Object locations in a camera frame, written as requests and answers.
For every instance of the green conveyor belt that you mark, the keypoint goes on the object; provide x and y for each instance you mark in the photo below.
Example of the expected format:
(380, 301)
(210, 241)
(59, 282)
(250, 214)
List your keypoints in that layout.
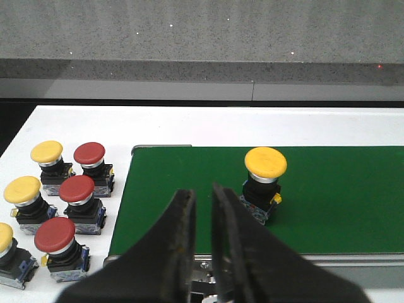
(341, 209)

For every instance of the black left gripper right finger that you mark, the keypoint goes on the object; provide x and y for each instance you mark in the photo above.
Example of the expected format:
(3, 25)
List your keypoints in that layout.
(250, 264)

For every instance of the grey stone counter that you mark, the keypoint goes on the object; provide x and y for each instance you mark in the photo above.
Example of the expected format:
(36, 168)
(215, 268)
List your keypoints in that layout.
(202, 50)

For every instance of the red push button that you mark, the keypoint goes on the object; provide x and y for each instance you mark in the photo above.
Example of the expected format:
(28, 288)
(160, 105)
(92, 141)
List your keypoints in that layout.
(91, 158)
(86, 211)
(66, 259)

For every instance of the yellow push button conveyed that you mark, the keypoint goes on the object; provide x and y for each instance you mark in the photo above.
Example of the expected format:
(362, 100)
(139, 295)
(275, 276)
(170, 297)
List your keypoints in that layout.
(261, 193)

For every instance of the yellow push button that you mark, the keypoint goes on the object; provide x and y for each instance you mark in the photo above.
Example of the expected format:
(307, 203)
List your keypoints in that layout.
(18, 266)
(30, 209)
(54, 170)

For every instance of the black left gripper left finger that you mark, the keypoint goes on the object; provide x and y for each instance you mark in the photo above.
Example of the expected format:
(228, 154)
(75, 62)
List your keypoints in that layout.
(157, 268)

